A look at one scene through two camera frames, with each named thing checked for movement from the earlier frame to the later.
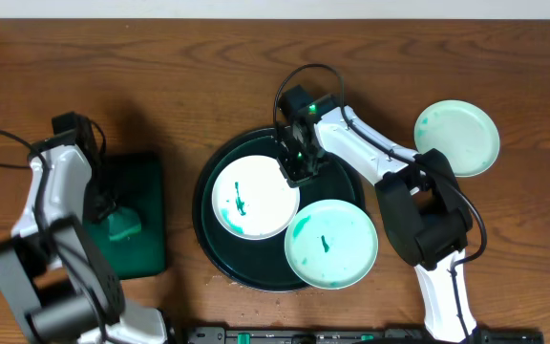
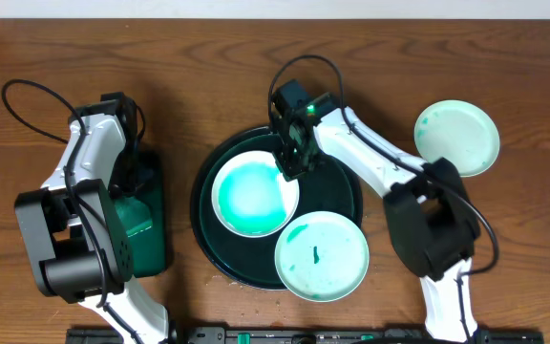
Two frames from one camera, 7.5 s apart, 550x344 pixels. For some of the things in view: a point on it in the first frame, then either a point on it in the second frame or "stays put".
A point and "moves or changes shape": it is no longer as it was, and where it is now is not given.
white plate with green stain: x=252 y=199 stays put
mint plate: x=463 y=132 stays put
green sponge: x=123 y=223 → x=133 y=214
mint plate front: x=330 y=244 moves or changes shape
